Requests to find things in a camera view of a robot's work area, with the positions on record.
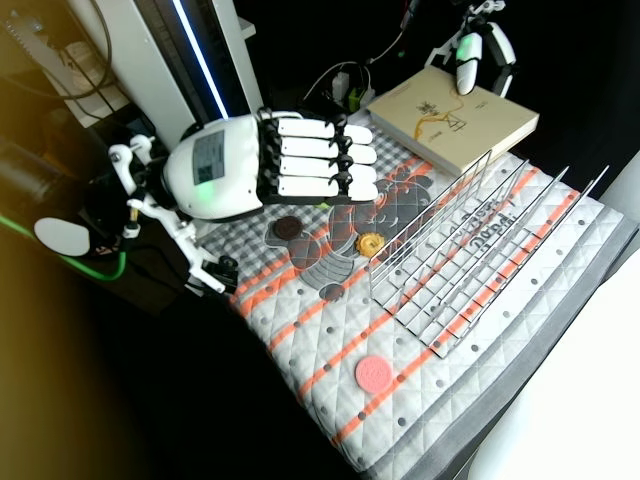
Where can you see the brown round toy cookie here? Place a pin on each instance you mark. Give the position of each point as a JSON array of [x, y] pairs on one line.
[[288, 227]]

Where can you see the white rounded furniture panel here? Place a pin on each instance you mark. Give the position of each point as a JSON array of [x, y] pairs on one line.
[[575, 390]]

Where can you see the green plug block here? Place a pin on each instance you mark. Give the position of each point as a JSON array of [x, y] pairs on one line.
[[356, 99]]

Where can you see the white column with blue light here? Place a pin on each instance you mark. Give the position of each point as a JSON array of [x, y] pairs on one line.
[[150, 65]]

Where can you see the beige paperback book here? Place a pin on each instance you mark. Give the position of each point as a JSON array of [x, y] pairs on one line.
[[450, 130]]

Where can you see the pink round toy cookie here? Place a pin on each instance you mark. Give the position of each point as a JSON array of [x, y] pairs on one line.
[[373, 373]]

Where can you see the yellow scalloped toy cookie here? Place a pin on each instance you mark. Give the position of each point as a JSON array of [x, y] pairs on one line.
[[370, 245]]

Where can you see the white power adapter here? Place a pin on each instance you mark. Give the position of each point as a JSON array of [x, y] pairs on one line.
[[341, 84]]

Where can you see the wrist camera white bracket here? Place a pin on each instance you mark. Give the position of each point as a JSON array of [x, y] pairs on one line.
[[440, 55], [195, 250]]

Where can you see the grey quilt with bear print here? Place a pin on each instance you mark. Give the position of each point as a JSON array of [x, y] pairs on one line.
[[350, 310]]

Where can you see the grey serrated bar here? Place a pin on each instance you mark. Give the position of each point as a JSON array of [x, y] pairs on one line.
[[37, 50]]

